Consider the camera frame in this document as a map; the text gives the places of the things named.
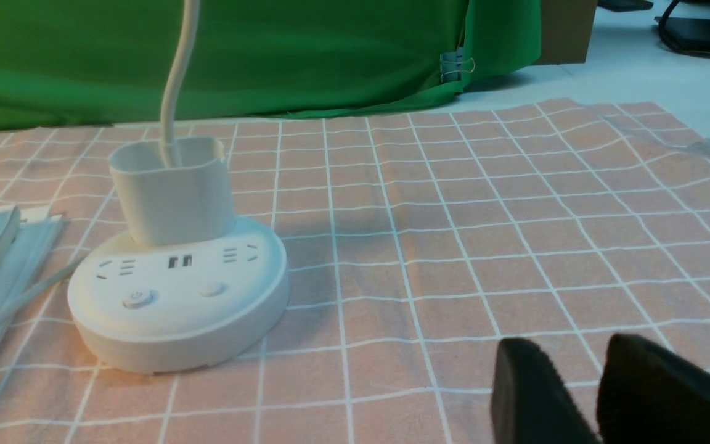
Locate white desk lamp with sockets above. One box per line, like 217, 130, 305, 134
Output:
67, 1, 288, 374

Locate white lamp power cable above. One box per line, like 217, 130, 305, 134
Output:
0, 253, 88, 371

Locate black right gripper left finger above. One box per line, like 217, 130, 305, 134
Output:
491, 337, 599, 443

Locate bottom blue-edged book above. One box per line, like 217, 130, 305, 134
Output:
0, 207, 65, 342

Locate pink checkered tablecloth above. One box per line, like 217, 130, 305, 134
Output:
0, 99, 710, 443

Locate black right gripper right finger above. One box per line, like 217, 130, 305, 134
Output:
595, 334, 710, 443

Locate brown cardboard box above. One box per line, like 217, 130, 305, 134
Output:
534, 0, 598, 65

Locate silver binder clip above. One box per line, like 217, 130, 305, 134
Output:
439, 47, 476, 84

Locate green backdrop cloth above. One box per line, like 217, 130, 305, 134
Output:
0, 1, 541, 130

